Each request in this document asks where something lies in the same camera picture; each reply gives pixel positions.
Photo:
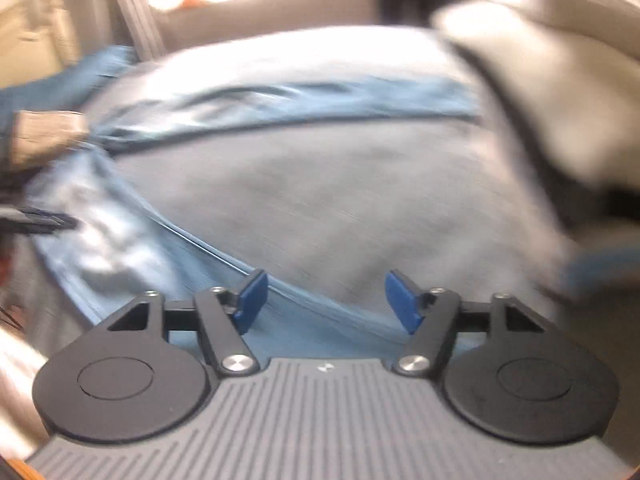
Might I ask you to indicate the blue pillow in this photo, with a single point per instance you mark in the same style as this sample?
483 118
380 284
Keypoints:
85 72

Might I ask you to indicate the grey curtain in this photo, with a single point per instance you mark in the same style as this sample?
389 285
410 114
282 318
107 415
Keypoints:
135 5

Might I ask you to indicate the grey bed blanket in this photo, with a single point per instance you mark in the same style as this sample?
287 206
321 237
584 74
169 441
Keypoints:
325 185

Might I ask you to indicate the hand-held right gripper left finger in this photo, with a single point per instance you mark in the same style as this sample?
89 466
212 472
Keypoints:
252 300

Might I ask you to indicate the blue jeans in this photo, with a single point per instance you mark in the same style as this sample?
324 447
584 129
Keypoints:
125 240

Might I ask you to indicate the folded beige pants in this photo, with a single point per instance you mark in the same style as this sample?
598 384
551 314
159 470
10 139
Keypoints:
47 137

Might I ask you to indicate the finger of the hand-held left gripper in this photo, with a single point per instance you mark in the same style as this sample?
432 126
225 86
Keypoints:
40 221

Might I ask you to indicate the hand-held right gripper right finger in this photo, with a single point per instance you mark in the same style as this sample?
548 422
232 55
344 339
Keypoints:
402 302

